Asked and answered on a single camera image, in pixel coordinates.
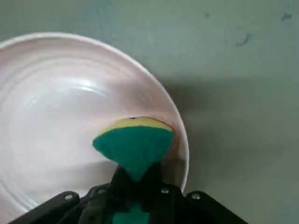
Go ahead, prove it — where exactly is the pink plate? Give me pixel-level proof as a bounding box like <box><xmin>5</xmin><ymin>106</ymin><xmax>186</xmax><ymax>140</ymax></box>
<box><xmin>0</xmin><ymin>32</ymin><xmax>190</xmax><ymax>212</ymax></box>

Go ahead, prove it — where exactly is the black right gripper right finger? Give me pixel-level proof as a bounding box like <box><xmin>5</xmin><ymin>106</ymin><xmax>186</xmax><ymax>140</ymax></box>
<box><xmin>140</xmin><ymin>161</ymin><xmax>248</xmax><ymax>224</ymax></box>

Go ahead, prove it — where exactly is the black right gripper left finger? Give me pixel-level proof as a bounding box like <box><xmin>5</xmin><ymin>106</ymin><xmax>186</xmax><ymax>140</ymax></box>
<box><xmin>7</xmin><ymin>167</ymin><xmax>134</xmax><ymax>224</ymax></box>

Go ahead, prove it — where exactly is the green and yellow sponge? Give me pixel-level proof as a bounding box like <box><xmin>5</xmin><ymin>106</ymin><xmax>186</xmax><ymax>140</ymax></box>
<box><xmin>93</xmin><ymin>117</ymin><xmax>174</xmax><ymax>224</ymax></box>

